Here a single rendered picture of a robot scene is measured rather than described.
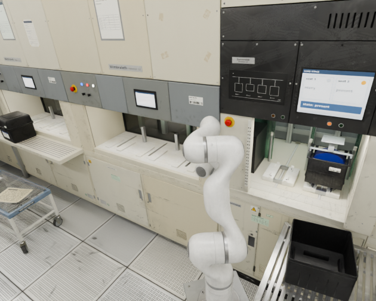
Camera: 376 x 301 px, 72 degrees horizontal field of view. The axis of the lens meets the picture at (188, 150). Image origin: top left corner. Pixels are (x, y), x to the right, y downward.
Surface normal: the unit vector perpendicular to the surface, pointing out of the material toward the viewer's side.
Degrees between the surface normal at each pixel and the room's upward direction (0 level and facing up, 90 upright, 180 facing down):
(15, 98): 90
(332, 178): 90
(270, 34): 90
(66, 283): 0
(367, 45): 90
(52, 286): 0
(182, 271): 0
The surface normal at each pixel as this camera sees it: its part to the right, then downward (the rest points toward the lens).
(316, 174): -0.52, 0.43
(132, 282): -0.06, -0.88
